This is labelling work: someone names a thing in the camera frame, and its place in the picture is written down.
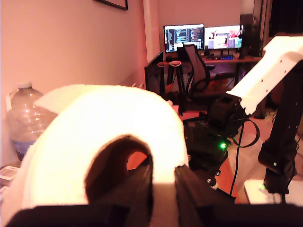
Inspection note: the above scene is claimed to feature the black flat screen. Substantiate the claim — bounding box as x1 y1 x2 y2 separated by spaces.
144 51 164 95

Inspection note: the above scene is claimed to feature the black mesh office chair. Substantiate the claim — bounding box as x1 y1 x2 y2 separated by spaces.
178 42 216 100

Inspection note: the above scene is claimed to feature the backlit keyboard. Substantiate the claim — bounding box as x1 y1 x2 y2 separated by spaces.
205 55 234 61

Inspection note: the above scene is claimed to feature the large clear water bottle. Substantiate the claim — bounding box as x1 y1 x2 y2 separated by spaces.
6 81 60 161

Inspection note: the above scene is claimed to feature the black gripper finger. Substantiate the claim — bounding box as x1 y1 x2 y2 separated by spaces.
91 156 154 227
175 165 235 227

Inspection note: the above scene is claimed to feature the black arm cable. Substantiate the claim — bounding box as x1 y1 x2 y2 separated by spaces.
229 118 260 198

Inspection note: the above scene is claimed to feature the plastic-wrapped silver-lidded jar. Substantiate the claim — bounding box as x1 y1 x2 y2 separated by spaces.
0 165 20 182

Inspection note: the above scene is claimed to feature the dark houseplant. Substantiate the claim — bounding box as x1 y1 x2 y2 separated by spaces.
239 14 263 60

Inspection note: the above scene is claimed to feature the monitor showing bright pictures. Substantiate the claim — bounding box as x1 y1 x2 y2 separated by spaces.
204 25 244 50

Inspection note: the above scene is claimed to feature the white paper towel roll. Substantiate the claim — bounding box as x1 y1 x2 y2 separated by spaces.
0 84 190 227

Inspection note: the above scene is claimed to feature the wooden computer desk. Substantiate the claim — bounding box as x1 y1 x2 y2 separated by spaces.
163 55 264 90

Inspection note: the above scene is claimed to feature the monitor showing dark code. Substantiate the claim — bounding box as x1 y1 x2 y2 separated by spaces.
163 23 205 53

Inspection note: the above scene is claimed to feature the black stand with pale rings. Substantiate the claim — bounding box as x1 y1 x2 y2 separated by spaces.
157 60 187 114

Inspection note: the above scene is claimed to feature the black picture frame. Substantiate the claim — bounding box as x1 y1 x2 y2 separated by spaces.
93 0 129 10

